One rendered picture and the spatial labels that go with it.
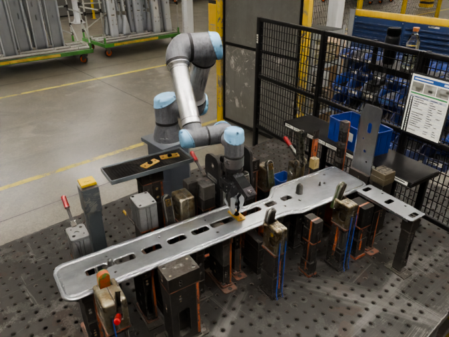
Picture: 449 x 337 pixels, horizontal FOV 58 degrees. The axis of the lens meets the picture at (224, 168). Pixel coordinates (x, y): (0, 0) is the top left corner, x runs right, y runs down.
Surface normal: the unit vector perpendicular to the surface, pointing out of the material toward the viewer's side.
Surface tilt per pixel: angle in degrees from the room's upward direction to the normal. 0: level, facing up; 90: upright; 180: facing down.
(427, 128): 90
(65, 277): 0
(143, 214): 90
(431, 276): 0
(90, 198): 90
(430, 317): 0
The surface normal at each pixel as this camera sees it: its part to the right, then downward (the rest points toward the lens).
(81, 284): 0.00, -0.88
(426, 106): -0.84, 0.26
